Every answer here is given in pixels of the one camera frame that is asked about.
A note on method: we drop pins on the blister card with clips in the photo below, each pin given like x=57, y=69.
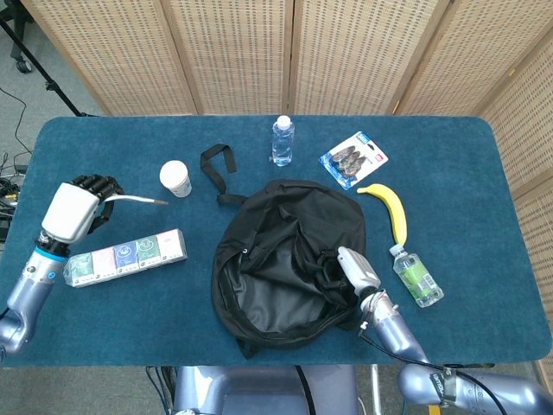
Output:
x=352, y=157

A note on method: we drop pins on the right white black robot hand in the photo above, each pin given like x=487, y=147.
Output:
x=358, y=270

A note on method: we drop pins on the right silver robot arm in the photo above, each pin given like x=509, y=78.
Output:
x=432, y=372

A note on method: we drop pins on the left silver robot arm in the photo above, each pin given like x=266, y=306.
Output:
x=30, y=289

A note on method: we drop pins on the wicker folding screen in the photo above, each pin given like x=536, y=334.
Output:
x=345, y=56

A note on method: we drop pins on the black fabric backpack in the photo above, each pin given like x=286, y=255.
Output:
x=285, y=259

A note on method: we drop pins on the white paper cup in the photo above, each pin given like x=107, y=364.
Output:
x=175, y=177

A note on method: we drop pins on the blue tablecloth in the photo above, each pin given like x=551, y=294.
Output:
x=129, y=320

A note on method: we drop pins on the black office chair base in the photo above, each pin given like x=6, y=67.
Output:
x=19, y=43

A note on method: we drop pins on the black tripod stand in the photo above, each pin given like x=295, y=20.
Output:
x=47, y=78

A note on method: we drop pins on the silver blue robot torso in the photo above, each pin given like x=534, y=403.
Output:
x=259, y=389

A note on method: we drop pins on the clear water bottle white cap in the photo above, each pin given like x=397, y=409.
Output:
x=282, y=142

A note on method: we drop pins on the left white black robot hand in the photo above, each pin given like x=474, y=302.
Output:
x=69, y=212

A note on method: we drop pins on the green label plastic bottle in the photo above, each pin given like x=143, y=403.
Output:
x=417, y=276

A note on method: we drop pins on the yellow banana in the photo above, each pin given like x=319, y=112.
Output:
x=393, y=207

